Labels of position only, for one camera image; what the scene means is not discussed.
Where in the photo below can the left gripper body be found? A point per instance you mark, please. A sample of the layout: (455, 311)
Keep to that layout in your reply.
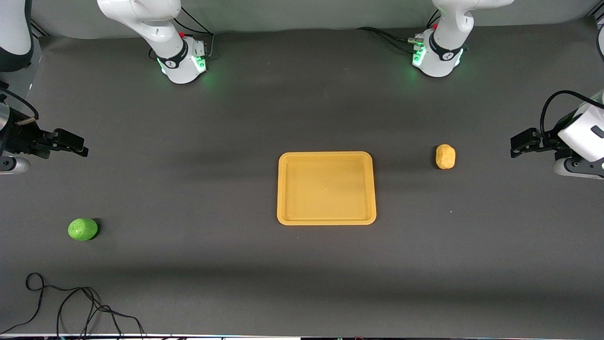
(550, 141)

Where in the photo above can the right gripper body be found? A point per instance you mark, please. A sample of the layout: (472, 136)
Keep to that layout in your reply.
(18, 140)

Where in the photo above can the yellow potato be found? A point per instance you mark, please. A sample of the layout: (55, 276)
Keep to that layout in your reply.
(445, 157)

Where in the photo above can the green apple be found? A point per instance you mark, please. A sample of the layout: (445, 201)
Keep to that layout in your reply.
(82, 229)

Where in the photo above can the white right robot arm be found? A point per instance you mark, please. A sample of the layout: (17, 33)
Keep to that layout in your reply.
(141, 14)

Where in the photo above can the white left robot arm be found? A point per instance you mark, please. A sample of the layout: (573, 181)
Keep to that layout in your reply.
(446, 33)

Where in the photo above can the yellow plastic tray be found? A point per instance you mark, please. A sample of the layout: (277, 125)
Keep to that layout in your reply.
(325, 189)

